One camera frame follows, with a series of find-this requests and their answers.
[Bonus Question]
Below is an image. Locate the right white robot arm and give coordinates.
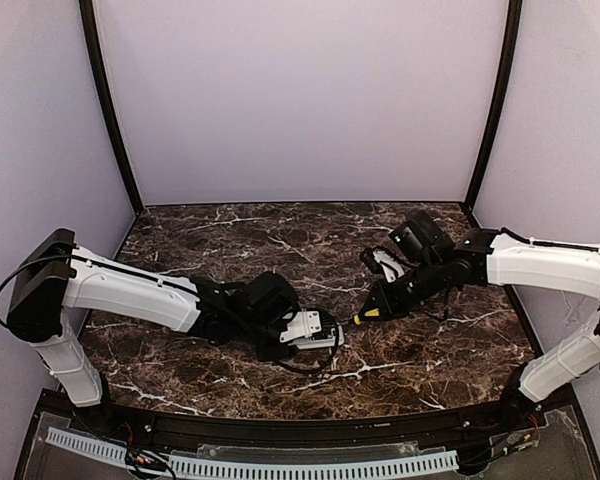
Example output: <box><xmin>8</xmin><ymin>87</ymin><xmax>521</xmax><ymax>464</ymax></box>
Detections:
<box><xmin>353</xmin><ymin>211</ymin><xmax>600</xmax><ymax>405</ymax></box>

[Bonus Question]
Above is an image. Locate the left black frame post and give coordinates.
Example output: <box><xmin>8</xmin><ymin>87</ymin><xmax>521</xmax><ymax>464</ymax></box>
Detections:
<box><xmin>78</xmin><ymin>0</ymin><xmax>144</xmax><ymax>216</ymax></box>

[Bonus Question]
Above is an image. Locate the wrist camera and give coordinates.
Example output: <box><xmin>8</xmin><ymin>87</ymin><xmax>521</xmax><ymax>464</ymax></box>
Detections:
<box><xmin>359</xmin><ymin>246</ymin><xmax>405</xmax><ymax>283</ymax></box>
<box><xmin>279</xmin><ymin>310</ymin><xmax>342</xmax><ymax>345</ymax></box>

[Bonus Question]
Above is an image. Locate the white slotted cable duct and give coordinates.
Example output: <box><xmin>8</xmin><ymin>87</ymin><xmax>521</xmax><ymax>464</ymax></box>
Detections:
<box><xmin>45</xmin><ymin>427</ymin><xmax>458</xmax><ymax>479</ymax></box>

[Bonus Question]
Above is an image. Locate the black front table rail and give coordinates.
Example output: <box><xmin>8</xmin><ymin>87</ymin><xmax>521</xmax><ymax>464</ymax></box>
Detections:
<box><xmin>73</xmin><ymin>392</ymin><xmax>544</xmax><ymax>451</ymax></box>

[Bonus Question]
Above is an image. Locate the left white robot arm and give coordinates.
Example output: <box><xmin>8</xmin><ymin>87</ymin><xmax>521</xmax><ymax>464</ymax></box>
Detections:
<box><xmin>0</xmin><ymin>229</ymin><xmax>320</xmax><ymax>408</ymax></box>

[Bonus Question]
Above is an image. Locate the right black frame post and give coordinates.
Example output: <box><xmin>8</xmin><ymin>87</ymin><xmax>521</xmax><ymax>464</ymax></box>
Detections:
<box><xmin>463</xmin><ymin>0</ymin><xmax>523</xmax><ymax>213</ymax></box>

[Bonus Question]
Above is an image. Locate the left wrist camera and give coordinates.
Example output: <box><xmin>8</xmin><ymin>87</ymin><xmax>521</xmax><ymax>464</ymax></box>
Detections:
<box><xmin>279</xmin><ymin>310</ymin><xmax>342</xmax><ymax>345</ymax></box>

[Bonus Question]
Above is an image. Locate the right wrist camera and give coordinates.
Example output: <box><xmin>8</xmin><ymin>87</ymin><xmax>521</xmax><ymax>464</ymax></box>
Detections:
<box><xmin>359</xmin><ymin>246</ymin><xmax>405</xmax><ymax>283</ymax></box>

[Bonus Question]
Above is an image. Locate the yellow handled screwdriver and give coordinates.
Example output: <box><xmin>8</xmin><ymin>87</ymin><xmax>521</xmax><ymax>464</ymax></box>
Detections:
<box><xmin>343</xmin><ymin>308</ymin><xmax>383</xmax><ymax>326</ymax></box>

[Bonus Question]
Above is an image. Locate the black frame post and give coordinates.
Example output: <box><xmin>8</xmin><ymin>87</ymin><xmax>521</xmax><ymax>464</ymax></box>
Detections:
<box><xmin>78</xmin><ymin>0</ymin><xmax>144</xmax><ymax>216</ymax></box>
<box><xmin>463</xmin><ymin>0</ymin><xmax>523</xmax><ymax>213</ymax></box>

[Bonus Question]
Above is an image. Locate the white remote control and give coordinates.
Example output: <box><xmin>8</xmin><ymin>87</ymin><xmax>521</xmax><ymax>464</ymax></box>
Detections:
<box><xmin>291</xmin><ymin>329</ymin><xmax>344</xmax><ymax>350</ymax></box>

